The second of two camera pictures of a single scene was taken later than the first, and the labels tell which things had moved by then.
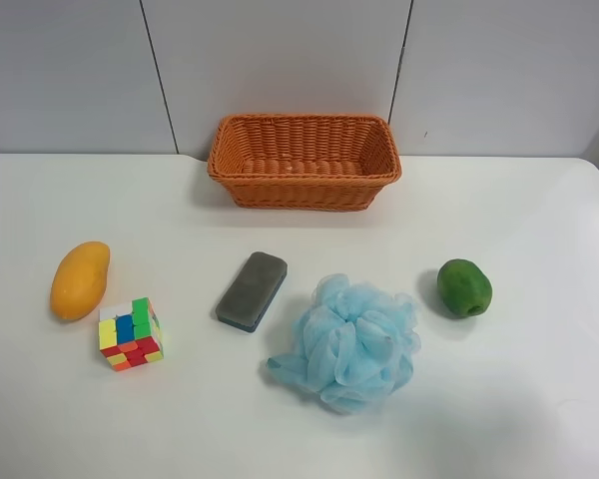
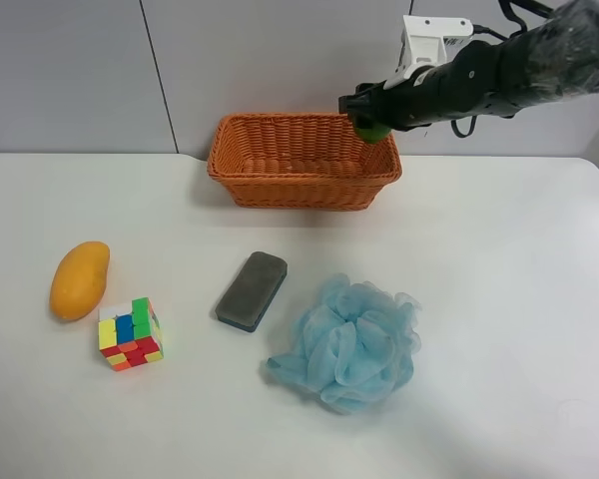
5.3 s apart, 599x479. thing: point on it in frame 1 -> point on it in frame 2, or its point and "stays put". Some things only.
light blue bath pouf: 356,344 stays put
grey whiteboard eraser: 250,296 stays put
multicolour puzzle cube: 130,334 stays put
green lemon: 464,287 -> 373,134
